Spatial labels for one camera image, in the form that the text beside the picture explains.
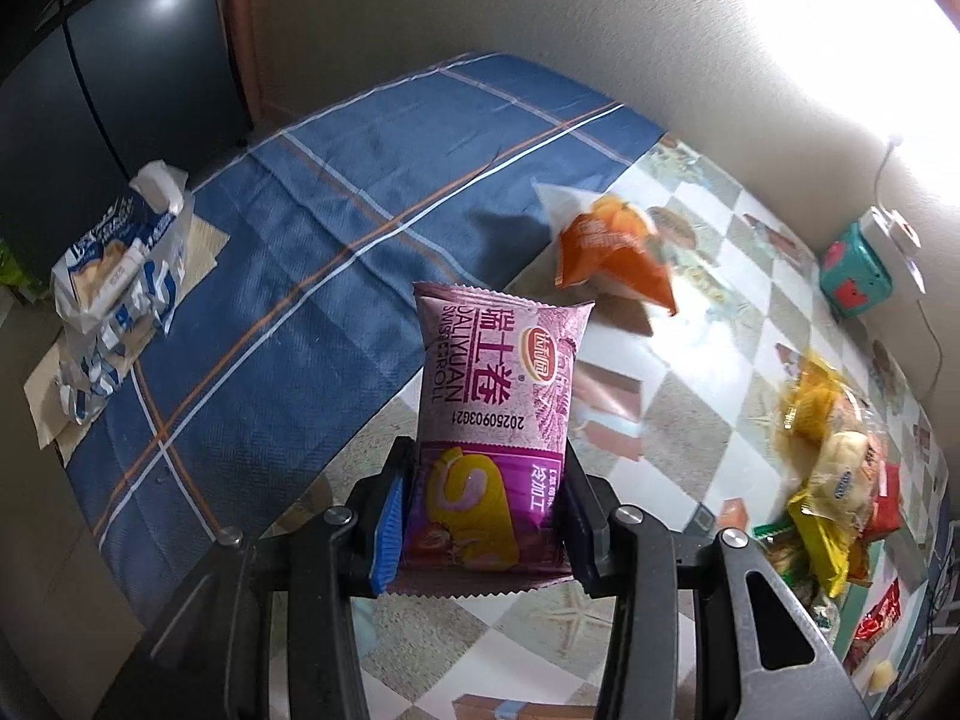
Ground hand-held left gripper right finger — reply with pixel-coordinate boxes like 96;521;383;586
562;442;871;720

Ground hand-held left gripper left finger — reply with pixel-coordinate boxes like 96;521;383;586
112;439;417;720

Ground purple swiss roll packet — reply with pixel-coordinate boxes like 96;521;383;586
379;281;597;601

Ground orange white pumpkin bread packet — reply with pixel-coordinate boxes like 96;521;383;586
531;180;678;316

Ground pile of snack packets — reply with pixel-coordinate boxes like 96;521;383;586
754;356;912;616

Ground blue plaid cloth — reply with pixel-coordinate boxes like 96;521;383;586
56;52;666;605

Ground cardboard sheet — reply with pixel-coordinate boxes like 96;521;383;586
22;214;231;464

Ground white blue plastic bag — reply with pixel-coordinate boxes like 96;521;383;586
51;160;194;425

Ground teal box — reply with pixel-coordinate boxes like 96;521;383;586
819;229;897;323

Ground white power strip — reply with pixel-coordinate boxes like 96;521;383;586
859;208;927;299

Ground green object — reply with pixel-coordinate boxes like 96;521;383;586
0;238;35;305

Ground white gooseneck lamp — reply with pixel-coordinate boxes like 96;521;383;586
872;135;903;215

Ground dark grey fridge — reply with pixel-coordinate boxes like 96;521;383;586
0;0;256;275

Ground brown wooden frame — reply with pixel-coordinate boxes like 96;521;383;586
216;0;265;132

